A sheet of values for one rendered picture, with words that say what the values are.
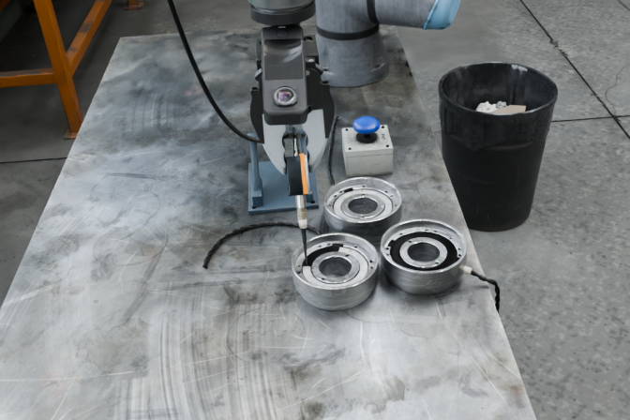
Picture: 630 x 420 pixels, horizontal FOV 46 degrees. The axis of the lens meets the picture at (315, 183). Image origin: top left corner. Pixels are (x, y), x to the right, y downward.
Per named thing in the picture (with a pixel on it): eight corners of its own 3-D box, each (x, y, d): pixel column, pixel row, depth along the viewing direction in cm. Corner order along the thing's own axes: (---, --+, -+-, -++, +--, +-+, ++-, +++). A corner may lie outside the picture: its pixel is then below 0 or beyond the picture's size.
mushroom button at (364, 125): (382, 155, 110) (381, 126, 107) (354, 157, 110) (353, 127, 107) (378, 142, 114) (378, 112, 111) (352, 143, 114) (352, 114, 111)
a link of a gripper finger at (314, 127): (330, 147, 94) (318, 83, 89) (335, 172, 89) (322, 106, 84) (307, 152, 94) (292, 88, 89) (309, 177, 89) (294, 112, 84)
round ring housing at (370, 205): (416, 231, 99) (416, 206, 96) (347, 256, 95) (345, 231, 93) (378, 192, 107) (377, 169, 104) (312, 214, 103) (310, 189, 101)
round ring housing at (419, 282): (367, 284, 90) (367, 259, 88) (399, 235, 98) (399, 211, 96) (449, 308, 86) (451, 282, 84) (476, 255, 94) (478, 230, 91)
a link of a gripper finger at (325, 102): (338, 130, 88) (326, 64, 83) (339, 137, 86) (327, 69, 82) (300, 138, 88) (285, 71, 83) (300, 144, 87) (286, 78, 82)
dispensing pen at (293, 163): (294, 267, 87) (281, 127, 87) (294, 263, 91) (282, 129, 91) (313, 266, 87) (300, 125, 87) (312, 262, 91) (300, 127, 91)
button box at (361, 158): (393, 173, 110) (393, 145, 108) (346, 177, 110) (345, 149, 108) (386, 145, 117) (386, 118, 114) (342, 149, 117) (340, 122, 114)
